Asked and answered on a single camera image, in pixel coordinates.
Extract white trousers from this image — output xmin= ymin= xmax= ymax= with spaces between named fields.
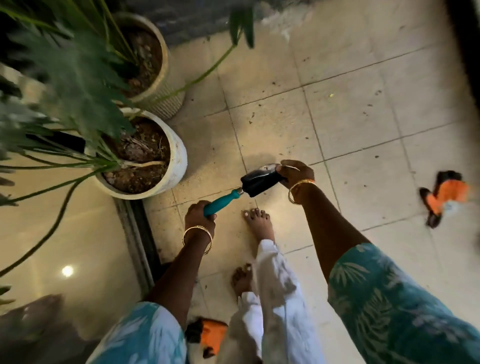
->
xmin=217 ymin=239 xmax=328 ymax=364

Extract person's right forearm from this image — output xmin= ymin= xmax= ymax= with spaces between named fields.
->
xmin=291 ymin=183 xmax=373 ymax=283

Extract person's left foot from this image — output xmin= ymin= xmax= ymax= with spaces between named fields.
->
xmin=231 ymin=263 xmax=254 ymax=299

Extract orange and black slipper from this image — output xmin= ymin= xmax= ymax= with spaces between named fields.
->
xmin=418 ymin=170 xmax=472 ymax=230
xmin=185 ymin=317 xmax=229 ymax=359

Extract teal leaf print shirt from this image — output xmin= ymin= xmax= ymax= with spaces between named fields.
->
xmin=85 ymin=242 xmax=480 ymax=364

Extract long stemmed green plant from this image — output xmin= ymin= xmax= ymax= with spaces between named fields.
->
xmin=0 ymin=0 xmax=256 ymax=110

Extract person's foot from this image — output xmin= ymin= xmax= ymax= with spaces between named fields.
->
xmin=243 ymin=208 xmax=277 ymax=245
xmin=231 ymin=263 xmax=254 ymax=299

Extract person's right foot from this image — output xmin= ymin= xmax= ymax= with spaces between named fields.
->
xmin=243 ymin=208 xmax=277 ymax=245

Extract dark metal door track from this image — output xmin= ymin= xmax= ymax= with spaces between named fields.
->
xmin=112 ymin=196 xmax=164 ymax=298

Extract teal handled black garden trowel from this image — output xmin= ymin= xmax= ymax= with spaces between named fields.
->
xmin=203 ymin=163 xmax=288 ymax=218

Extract person's left forearm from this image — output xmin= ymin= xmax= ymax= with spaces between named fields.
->
xmin=144 ymin=229 xmax=213 ymax=329

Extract gold bangles on right wrist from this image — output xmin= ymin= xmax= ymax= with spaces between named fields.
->
xmin=287 ymin=179 xmax=317 ymax=206

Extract white glazed plant pot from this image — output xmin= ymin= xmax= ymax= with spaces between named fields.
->
xmin=91 ymin=107 xmax=188 ymax=201

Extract broad lobed leaf green plant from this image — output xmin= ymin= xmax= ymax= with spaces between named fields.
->
xmin=0 ymin=22 xmax=167 ymax=279

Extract gold bangles on wrist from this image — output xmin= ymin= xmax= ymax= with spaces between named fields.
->
xmin=182 ymin=225 xmax=214 ymax=256
xmin=287 ymin=179 xmax=317 ymax=206

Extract gold bangles on left wrist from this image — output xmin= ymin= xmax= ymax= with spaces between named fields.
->
xmin=182 ymin=225 xmax=214 ymax=256

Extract person's left hand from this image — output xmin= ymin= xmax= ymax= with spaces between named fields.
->
xmin=184 ymin=200 xmax=218 ymax=236

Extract person's right hand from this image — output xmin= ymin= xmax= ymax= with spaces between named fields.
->
xmin=275 ymin=160 xmax=316 ymax=190

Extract beige ribbed plant pot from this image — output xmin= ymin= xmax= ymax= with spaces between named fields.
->
xmin=112 ymin=11 xmax=187 ymax=121

